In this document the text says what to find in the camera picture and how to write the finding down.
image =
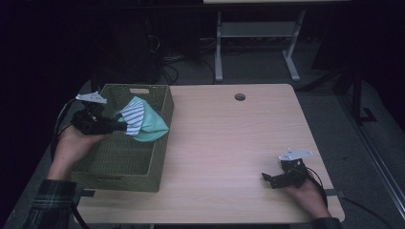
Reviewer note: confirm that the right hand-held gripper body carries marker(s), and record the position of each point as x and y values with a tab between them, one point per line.
293	176

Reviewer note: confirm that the white metal stand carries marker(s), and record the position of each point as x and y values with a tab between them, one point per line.
254	30

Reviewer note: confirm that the grey tape strip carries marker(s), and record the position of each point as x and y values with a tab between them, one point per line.
334	192

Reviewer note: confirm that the dark tape strip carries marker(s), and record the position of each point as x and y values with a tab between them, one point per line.
87	193

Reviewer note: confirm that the mint green baby garment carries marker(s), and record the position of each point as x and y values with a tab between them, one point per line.
149	124

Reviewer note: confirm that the person's right hand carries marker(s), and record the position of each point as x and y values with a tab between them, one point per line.
310	198

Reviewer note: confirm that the black floor tape mark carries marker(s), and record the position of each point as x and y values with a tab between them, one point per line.
369	117

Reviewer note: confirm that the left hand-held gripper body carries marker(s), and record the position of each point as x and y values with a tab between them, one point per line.
92	125

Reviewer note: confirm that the aluminium floor rail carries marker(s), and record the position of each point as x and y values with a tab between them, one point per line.
375	159

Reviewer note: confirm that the green woven basket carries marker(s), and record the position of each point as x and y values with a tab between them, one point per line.
127	159

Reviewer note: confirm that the person's left hand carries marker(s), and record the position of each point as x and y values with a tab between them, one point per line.
71	149

